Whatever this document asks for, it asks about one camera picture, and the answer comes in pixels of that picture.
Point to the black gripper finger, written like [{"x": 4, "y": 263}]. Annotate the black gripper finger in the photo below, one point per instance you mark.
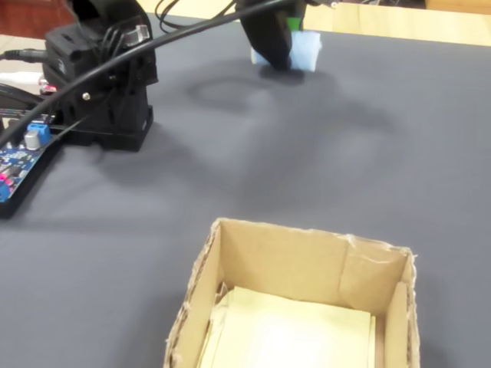
[{"x": 268, "y": 30}]

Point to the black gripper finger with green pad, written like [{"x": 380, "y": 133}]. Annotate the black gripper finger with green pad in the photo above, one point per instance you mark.
[{"x": 295, "y": 11}]

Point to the light blue foam block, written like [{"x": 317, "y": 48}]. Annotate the light blue foam block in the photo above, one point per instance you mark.
[{"x": 307, "y": 50}]

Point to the open brown cardboard box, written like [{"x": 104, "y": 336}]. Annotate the open brown cardboard box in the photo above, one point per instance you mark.
[{"x": 287, "y": 264}]

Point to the black power plug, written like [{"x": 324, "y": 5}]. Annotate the black power plug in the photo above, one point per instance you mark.
[{"x": 27, "y": 55}]

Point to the blue circuit board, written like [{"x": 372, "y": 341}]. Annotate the blue circuit board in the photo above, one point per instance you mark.
[{"x": 15, "y": 161}]

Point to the pale yellow paper lining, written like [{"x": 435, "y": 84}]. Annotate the pale yellow paper lining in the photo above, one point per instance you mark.
[{"x": 287, "y": 337}]

